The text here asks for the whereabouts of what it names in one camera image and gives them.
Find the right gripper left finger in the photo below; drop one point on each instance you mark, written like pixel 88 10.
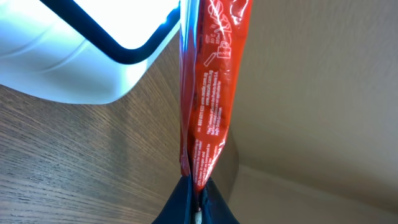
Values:
pixel 178 208

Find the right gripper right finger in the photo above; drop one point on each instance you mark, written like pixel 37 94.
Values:
pixel 213 208

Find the red stick sachet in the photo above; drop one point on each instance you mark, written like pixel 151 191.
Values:
pixel 212 39

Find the white barcode scanner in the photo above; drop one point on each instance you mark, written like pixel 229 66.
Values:
pixel 82 52

